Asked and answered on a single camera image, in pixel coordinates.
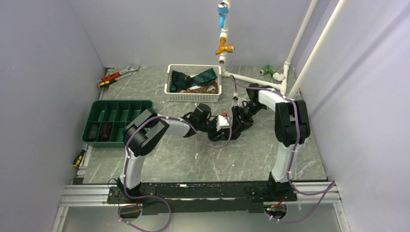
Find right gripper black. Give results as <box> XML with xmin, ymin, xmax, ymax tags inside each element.
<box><xmin>231</xmin><ymin>102</ymin><xmax>265</xmax><ymax>134</ymax></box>

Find navy brown striped tie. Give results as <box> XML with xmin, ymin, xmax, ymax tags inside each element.
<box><xmin>219</xmin><ymin>124</ymin><xmax>253</xmax><ymax>141</ymax></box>

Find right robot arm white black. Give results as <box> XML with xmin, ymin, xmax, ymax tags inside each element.
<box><xmin>232</xmin><ymin>84</ymin><xmax>310</xmax><ymax>201</ymax></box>

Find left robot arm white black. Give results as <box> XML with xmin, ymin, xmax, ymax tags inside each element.
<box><xmin>117</xmin><ymin>103</ymin><xmax>234</xmax><ymax>203</ymax></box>

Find brown patterned tie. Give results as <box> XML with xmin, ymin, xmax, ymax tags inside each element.
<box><xmin>177</xmin><ymin>80</ymin><xmax>219</xmax><ymax>94</ymax></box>

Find green valve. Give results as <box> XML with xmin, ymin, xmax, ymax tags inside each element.
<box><xmin>260</xmin><ymin>65</ymin><xmax>276</xmax><ymax>76</ymax></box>

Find green striped tie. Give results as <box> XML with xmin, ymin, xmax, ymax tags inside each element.
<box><xmin>169</xmin><ymin>68</ymin><xmax>218</xmax><ymax>93</ymax></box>

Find white plastic basket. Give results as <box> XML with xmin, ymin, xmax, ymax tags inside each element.
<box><xmin>164</xmin><ymin>64</ymin><xmax>222</xmax><ymax>103</ymax></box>

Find orange valve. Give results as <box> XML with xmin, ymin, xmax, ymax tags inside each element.
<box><xmin>215</xmin><ymin>37</ymin><xmax>234</xmax><ymax>55</ymax></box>

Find green compartment tray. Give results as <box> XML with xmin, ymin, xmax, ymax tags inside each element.
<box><xmin>82</xmin><ymin>100</ymin><xmax>153</xmax><ymax>148</ymax></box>

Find maroon rolled tie in tray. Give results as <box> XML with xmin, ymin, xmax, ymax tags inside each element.
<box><xmin>98</xmin><ymin>123</ymin><xmax>113</xmax><ymax>142</ymax></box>

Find blue valve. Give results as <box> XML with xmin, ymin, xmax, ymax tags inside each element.
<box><xmin>218</xmin><ymin>2</ymin><xmax>229</xmax><ymax>29</ymax></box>

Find dark rolled tie in tray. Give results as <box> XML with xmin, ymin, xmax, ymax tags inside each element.
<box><xmin>86</xmin><ymin>124</ymin><xmax>100</xmax><ymax>142</ymax></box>

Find yellow black screwdriver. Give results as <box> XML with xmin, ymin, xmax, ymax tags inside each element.
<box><xmin>73</xmin><ymin>149</ymin><xmax>86</xmax><ymax>167</ymax></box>

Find white pvc pipe frame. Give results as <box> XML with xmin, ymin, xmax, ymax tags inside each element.
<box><xmin>220</xmin><ymin>0</ymin><xmax>347</xmax><ymax>95</ymax></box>

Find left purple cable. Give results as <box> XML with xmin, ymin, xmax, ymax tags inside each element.
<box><xmin>117</xmin><ymin>115</ymin><xmax>233</xmax><ymax>232</ymax></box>

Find purple cable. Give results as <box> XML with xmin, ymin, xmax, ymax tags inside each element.
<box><xmin>117</xmin><ymin>115</ymin><xmax>233</xmax><ymax>232</ymax></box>
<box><xmin>229</xmin><ymin>75</ymin><xmax>337</xmax><ymax>224</ymax></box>

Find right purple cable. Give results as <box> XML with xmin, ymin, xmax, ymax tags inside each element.
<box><xmin>229</xmin><ymin>75</ymin><xmax>337</xmax><ymax>224</ymax></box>

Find red handled adjustable wrench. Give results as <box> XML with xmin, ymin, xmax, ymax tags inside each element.
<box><xmin>98</xmin><ymin>65</ymin><xmax>140</xmax><ymax>88</ymax></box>

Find aluminium rail frame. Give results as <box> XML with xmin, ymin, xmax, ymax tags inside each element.
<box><xmin>52</xmin><ymin>84</ymin><xmax>341</xmax><ymax>232</ymax></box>

